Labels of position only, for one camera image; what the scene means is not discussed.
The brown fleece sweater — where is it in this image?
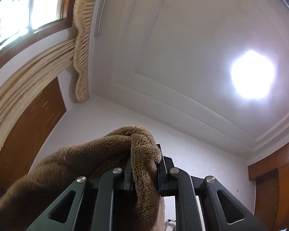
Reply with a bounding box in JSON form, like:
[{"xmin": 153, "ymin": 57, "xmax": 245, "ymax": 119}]
[{"xmin": 0, "ymin": 125, "xmax": 165, "ymax": 230}]

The brown wooden door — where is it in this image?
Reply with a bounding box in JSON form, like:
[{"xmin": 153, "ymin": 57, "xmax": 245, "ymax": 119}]
[{"xmin": 0, "ymin": 78, "xmax": 66, "ymax": 190}]

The brown wooden wardrobe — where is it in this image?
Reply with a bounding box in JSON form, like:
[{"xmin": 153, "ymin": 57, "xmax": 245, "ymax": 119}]
[{"xmin": 248, "ymin": 143, "xmax": 289, "ymax": 230}]

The round ceiling light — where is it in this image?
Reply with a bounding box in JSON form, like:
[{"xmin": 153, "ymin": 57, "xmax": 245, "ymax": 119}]
[{"xmin": 230, "ymin": 49, "xmax": 276, "ymax": 100}]

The beige pleated curtain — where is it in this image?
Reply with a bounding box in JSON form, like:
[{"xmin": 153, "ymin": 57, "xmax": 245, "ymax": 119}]
[{"xmin": 0, "ymin": 0, "xmax": 102, "ymax": 147}]

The window with dark frame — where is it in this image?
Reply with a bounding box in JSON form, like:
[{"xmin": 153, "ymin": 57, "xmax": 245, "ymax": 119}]
[{"xmin": 0, "ymin": 0, "xmax": 75, "ymax": 69}]

